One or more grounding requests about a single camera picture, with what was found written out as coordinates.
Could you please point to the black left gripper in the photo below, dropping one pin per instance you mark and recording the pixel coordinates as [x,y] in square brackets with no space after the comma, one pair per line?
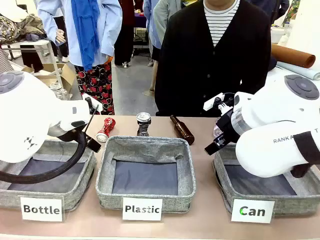
[65,136]

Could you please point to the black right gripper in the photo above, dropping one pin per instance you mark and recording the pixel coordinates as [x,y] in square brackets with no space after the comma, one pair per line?
[226,127]

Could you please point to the crushed red soda can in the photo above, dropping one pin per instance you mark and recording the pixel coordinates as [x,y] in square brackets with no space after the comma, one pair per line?
[107,127]

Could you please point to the brown glass beer bottle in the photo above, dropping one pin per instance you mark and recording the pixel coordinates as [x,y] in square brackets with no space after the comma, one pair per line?
[183,131]

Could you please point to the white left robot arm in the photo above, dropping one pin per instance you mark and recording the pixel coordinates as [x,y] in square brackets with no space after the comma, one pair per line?
[30,112]

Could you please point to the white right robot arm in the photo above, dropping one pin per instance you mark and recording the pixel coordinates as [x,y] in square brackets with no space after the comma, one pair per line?
[265,155]

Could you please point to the grey fabric basket labelled Bottle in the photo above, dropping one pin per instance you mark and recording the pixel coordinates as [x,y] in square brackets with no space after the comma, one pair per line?
[83,178]

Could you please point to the grey fabric basket labelled Plastic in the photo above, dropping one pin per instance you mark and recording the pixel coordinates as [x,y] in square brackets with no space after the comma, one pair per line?
[145,147]

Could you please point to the crushed silver black can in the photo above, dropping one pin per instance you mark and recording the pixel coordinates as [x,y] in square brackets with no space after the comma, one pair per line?
[143,120]

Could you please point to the white Can label card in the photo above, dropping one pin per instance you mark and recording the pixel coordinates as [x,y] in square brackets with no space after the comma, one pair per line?
[252,211]

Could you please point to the grey fabric basket labelled Can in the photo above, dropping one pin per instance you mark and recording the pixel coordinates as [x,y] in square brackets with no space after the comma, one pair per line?
[295,205]

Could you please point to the clear glass jar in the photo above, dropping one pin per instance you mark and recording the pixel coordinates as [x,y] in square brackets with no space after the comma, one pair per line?
[55,89]
[65,95]

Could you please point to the open cardboard box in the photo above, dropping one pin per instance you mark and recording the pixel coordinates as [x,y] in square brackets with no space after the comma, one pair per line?
[66,75]

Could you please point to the white Plastic label card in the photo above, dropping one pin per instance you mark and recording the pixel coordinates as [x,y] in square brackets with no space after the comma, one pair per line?
[142,209]

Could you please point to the white Bottle label card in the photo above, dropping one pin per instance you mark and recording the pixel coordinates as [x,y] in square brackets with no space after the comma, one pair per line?
[41,209]

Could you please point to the person in black cardigan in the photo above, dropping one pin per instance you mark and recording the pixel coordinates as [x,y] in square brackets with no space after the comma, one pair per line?
[190,62]

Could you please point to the person in black trousers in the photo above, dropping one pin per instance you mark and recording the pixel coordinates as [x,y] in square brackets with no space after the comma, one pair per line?
[61,47]

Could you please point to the person in dark clothes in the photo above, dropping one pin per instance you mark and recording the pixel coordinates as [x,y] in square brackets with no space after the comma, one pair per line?
[125,37]

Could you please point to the light blue rolled sheet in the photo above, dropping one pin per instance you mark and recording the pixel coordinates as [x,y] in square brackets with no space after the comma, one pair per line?
[300,70]

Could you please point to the white background table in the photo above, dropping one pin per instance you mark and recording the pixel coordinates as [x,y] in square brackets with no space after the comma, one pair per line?
[32,43]

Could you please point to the brown rolled mat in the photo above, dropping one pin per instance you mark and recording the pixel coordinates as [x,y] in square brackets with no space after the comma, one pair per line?
[292,56]

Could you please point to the white plastic tub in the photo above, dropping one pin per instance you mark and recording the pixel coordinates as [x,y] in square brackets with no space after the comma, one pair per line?
[277,36]

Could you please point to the pile of patterned clothes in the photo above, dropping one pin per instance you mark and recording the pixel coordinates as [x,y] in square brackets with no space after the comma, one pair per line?
[30,25]

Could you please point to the person in grey jacket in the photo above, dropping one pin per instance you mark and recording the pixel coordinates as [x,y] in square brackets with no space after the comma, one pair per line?
[162,20]

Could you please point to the person in navy top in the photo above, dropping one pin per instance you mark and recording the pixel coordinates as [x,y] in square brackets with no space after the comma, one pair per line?
[275,7]

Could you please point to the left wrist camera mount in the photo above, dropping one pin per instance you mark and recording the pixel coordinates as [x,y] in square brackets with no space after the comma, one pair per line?
[93,101]

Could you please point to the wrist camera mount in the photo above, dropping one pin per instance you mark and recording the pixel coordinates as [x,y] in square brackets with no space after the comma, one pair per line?
[212,102]
[93,101]

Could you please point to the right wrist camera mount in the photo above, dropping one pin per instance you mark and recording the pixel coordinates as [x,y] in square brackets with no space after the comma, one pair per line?
[212,102]

